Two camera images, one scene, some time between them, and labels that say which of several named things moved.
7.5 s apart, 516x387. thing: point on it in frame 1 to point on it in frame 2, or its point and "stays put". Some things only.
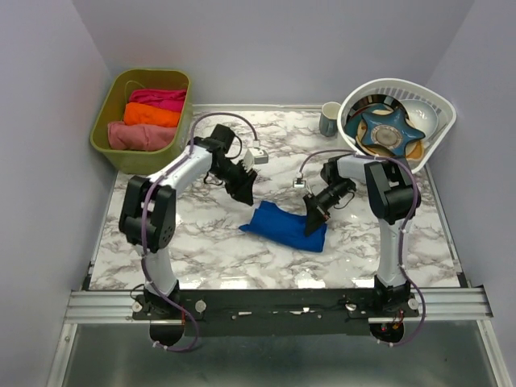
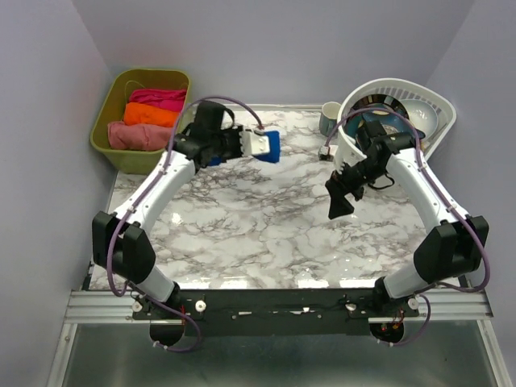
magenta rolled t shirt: x=171 y=100 stays put
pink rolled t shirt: x=140 y=137 stays put
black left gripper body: x=234 y=174 to x=228 y=145
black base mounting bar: x=274 y=311 stays put
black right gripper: x=315 y=218 to x=338 y=187
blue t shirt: x=285 y=227 to x=273 y=156
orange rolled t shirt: x=137 y=113 stays put
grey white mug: x=328 y=121 stays put
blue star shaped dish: x=389 y=128 stays put
